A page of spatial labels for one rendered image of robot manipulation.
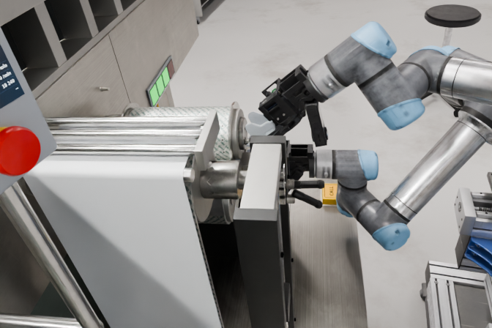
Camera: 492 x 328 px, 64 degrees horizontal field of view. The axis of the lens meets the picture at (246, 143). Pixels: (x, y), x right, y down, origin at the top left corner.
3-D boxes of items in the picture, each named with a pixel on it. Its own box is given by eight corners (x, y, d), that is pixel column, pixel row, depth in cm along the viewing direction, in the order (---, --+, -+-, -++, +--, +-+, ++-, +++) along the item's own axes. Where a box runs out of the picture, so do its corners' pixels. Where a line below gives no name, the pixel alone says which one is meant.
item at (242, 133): (249, 126, 95) (247, 154, 92) (240, 126, 95) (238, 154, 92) (244, 111, 88) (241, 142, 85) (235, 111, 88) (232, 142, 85)
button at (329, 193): (346, 205, 116) (346, 199, 115) (322, 204, 117) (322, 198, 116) (345, 189, 122) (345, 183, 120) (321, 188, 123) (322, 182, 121)
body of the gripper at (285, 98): (258, 92, 85) (302, 58, 79) (285, 118, 88) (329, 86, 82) (255, 111, 79) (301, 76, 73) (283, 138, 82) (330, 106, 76)
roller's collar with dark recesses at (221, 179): (239, 207, 64) (234, 178, 60) (203, 206, 65) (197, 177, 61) (244, 181, 69) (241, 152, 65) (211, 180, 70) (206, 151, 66)
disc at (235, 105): (236, 179, 90) (226, 129, 80) (233, 179, 90) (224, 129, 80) (244, 137, 101) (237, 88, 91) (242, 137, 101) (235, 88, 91)
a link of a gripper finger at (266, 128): (232, 132, 87) (262, 107, 83) (250, 148, 89) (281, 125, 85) (230, 140, 84) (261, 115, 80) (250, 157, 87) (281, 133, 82)
